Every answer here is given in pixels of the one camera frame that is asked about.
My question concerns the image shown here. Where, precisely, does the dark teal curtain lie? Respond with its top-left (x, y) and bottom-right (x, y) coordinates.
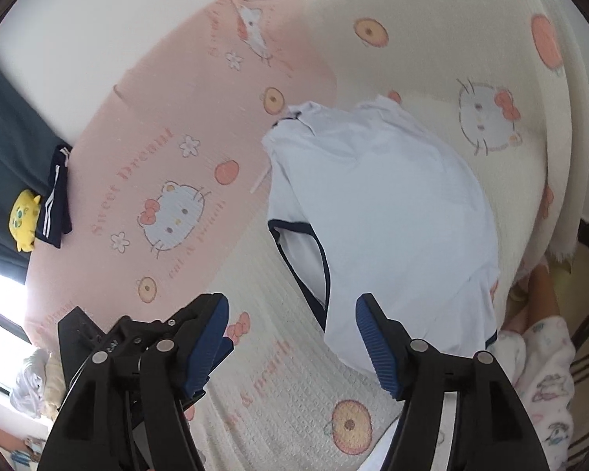
top-left (0, 69), bottom-right (65, 283)

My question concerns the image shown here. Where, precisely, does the white shirt navy trim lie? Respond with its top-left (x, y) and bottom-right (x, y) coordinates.
top-left (263, 97), bottom-right (499, 374)

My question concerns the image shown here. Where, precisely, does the yellow plush toy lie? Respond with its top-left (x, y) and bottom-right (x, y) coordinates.
top-left (8, 189), bottom-right (41, 253)

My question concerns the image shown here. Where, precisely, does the white cream clothes heap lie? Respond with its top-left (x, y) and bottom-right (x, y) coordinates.
top-left (9, 349), bottom-right (67, 421)

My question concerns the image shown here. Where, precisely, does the navy white-striped folded garment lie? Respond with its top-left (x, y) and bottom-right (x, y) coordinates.
top-left (36, 145), bottom-right (72, 249)

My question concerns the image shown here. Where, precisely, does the pink cream Hello Kitty blanket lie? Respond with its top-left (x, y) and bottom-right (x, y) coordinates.
top-left (24, 0), bottom-right (589, 470)

